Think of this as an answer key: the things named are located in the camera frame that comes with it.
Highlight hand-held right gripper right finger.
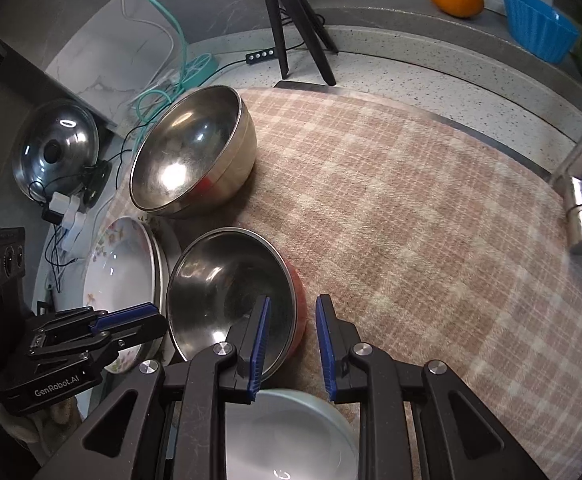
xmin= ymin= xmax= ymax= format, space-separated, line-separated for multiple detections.
xmin=315 ymin=294 xmax=552 ymax=480

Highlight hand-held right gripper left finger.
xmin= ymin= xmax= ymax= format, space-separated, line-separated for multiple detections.
xmin=31 ymin=296 xmax=272 ymax=480

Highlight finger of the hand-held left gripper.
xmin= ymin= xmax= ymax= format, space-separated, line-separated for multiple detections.
xmin=34 ymin=303 xmax=155 ymax=341
xmin=31 ymin=315 xmax=168 ymax=373

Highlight white plate pale flowers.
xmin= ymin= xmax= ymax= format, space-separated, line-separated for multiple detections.
xmin=82 ymin=216 xmax=164 ymax=373

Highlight steel bowl red outside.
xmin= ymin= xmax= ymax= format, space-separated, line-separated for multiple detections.
xmin=165 ymin=227 xmax=308 ymax=381

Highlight pale blue ceramic bowl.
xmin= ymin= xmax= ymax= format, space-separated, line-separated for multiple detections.
xmin=223 ymin=387 xmax=362 ymax=480

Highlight silver steel bowl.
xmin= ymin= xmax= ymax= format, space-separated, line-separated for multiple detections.
xmin=130 ymin=85 xmax=258 ymax=218

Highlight person's left hand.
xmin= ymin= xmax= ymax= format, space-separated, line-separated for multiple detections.
xmin=0 ymin=394 xmax=79 ymax=443

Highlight white power adapter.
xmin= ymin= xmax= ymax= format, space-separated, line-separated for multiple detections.
xmin=50 ymin=191 xmax=79 ymax=217
xmin=62 ymin=209 xmax=90 ymax=235

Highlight checkered beige cloth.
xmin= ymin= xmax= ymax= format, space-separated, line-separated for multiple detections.
xmin=104 ymin=87 xmax=582 ymax=480

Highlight black round plug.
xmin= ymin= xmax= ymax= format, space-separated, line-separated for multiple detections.
xmin=78 ymin=161 xmax=112 ymax=206

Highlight black tripod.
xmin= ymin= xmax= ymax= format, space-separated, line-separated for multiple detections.
xmin=251 ymin=0 xmax=339 ymax=87

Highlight blue ribbed plastic bowl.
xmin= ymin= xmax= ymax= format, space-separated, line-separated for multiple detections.
xmin=501 ymin=0 xmax=580 ymax=65

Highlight black inline cable remote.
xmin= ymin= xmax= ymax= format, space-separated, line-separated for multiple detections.
xmin=243 ymin=46 xmax=276 ymax=66

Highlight teal cable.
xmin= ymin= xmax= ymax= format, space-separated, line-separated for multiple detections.
xmin=96 ymin=0 xmax=189 ymax=111

